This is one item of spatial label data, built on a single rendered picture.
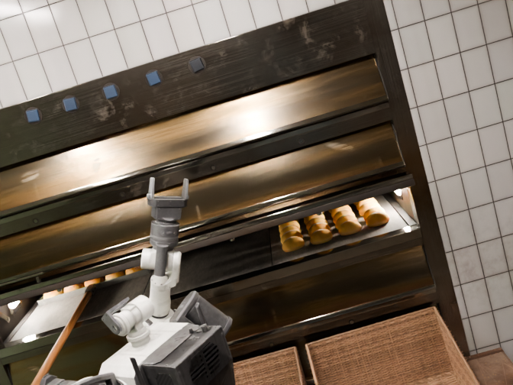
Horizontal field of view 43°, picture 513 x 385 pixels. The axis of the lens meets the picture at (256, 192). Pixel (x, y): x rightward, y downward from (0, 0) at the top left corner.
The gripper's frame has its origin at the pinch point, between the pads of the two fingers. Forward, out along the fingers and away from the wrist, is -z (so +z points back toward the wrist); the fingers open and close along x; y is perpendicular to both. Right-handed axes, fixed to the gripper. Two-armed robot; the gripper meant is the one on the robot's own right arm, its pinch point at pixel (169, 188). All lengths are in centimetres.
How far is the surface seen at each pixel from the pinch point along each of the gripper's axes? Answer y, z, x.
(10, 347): 78, 84, 34
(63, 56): 65, -35, 22
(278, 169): 32, -2, -55
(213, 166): 41, -1, -32
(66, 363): 69, 89, 13
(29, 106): 72, -16, 32
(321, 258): 23, 32, -75
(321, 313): 21, 54, -77
